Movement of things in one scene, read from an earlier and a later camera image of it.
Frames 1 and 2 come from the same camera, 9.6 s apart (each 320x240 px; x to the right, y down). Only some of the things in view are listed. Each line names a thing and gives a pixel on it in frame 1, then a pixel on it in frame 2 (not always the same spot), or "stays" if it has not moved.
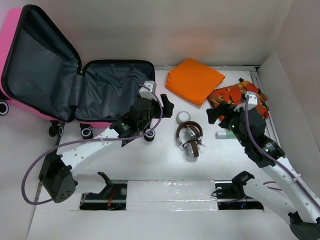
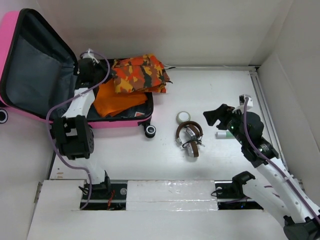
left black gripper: (167, 107) -> (101, 66)
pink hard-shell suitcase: (41, 74) stays
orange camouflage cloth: (234, 93) -> (144, 72)
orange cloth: (193, 81) -> (108, 101)
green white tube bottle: (224, 135) stays
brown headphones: (195, 133) stays
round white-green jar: (182, 116) stays
